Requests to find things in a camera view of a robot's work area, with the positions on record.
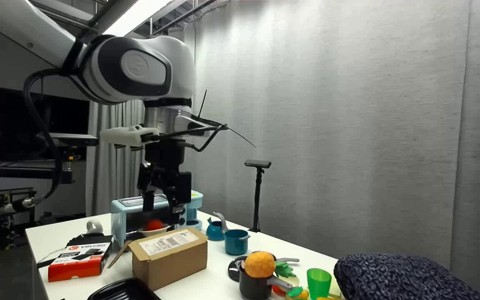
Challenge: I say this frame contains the large teal pot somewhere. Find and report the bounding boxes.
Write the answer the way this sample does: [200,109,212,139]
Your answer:
[224,229,252,257]

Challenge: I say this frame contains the teal toy kettle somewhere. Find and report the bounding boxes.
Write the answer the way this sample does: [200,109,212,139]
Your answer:
[205,212,229,242]

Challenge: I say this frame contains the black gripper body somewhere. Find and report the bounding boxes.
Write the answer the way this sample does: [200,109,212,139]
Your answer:
[149,137,190,175]

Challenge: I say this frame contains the small black pot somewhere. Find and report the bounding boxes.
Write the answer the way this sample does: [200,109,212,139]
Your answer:
[239,260,280,300]

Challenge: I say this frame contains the orange pineapple plush toy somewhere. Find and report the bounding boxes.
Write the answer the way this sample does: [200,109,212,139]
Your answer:
[244,250,300,280]

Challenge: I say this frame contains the dark blue knit cloth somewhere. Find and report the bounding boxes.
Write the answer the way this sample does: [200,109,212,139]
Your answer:
[334,254,480,300]

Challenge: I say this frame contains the red and black package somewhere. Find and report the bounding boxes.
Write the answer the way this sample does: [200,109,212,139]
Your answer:
[47,242,112,284]

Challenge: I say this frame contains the grey white small gadget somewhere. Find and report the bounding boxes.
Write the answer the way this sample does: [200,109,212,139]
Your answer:
[85,219,105,235]

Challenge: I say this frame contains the ceiling light strip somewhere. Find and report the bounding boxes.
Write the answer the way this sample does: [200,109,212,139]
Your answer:
[102,0,175,39]

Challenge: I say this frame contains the black pan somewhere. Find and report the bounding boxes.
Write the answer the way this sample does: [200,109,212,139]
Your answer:
[227,257,249,284]

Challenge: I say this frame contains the red toy in rack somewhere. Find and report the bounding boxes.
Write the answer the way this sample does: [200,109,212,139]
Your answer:
[144,219,167,232]

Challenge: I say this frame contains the teal box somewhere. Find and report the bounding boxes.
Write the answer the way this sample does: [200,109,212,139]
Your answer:
[110,190,205,247]

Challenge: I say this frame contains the brown cardboard box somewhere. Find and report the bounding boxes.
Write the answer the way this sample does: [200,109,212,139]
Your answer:
[127,225,210,292]

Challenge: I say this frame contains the black sensor bar camera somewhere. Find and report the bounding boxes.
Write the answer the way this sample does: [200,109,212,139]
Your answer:
[47,132,100,149]

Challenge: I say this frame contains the green plastic cup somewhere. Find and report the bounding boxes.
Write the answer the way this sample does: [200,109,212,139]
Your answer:
[305,267,334,300]

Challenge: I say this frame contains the grey pleated curtain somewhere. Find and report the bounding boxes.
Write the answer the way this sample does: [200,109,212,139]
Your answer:
[85,100,147,217]

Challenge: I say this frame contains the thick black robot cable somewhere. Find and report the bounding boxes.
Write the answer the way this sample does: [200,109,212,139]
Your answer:
[22,67,67,212]

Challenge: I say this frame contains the black equipment stand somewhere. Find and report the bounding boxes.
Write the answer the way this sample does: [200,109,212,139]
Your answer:
[0,187,39,254]

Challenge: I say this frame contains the black wall monitor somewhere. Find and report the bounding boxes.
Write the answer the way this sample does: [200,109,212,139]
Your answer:
[0,85,92,167]

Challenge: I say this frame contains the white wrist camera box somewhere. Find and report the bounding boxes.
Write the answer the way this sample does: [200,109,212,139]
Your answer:
[99,125,162,149]

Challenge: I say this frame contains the black camera tripod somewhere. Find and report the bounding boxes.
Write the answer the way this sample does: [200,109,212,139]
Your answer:
[244,159,274,234]

